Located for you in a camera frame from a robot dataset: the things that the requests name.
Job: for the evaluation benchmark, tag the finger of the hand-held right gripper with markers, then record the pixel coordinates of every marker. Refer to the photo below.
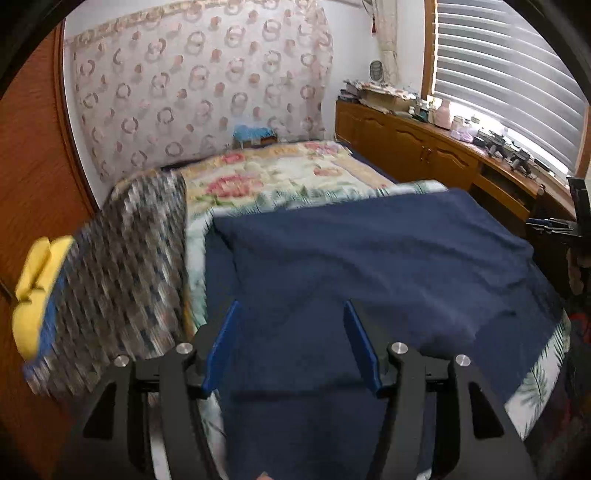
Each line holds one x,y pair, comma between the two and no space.
547,225

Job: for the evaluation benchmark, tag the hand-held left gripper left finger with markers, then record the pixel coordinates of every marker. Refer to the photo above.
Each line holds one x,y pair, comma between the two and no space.
221,355

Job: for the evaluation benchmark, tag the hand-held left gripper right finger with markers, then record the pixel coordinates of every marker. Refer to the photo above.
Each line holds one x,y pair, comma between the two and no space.
364,355

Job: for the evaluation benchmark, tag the navy blue printed t-shirt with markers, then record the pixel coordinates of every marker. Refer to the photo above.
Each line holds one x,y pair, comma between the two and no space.
369,258

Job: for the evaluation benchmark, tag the person's right hand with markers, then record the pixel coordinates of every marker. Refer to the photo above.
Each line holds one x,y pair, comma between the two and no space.
577,277

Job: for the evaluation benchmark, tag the small black stand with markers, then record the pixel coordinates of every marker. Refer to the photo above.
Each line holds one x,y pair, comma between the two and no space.
519,161
494,144

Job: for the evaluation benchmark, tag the clear plastic jar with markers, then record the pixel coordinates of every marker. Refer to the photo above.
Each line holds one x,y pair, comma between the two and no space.
461,129

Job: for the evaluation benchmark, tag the striped window blind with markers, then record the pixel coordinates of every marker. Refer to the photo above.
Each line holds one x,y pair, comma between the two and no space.
508,69

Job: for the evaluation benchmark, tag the pink bottle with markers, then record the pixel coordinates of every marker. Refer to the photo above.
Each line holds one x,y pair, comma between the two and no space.
443,115

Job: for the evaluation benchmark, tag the wooden sideboard cabinet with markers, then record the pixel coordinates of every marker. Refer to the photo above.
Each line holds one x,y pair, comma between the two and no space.
415,138

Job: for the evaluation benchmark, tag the leaf-print bedsheet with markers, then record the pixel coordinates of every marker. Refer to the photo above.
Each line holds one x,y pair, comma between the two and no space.
535,383

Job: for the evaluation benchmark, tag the floral blanket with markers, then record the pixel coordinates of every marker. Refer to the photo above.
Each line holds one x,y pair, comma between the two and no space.
258,180

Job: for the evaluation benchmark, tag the yellow plush toy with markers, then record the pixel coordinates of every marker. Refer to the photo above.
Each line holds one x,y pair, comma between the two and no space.
34,300

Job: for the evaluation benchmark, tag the open cardboard box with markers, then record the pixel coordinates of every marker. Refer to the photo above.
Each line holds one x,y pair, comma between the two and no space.
385,100

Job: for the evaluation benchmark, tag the floral cloth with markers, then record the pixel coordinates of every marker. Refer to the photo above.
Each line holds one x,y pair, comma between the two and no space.
383,87

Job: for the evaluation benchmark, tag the blue item on box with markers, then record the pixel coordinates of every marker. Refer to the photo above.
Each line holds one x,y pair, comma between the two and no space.
254,136

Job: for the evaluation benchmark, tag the small round fan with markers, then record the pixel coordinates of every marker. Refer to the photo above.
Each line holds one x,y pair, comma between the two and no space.
376,71

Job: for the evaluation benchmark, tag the tied cream curtain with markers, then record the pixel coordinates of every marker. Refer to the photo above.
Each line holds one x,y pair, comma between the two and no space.
385,27

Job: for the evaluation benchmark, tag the wooden louvered wardrobe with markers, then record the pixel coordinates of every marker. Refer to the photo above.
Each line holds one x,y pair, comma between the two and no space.
32,161

